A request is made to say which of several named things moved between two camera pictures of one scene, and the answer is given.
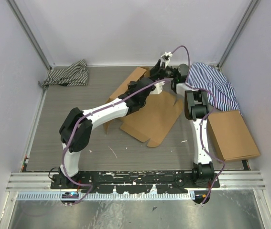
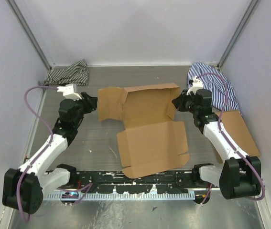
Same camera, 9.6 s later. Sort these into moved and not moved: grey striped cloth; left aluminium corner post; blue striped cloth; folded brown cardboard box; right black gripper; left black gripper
Moved: right black gripper; left black gripper
Not moved: grey striped cloth; left aluminium corner post; folded brown cardboard box; blue striped cloth
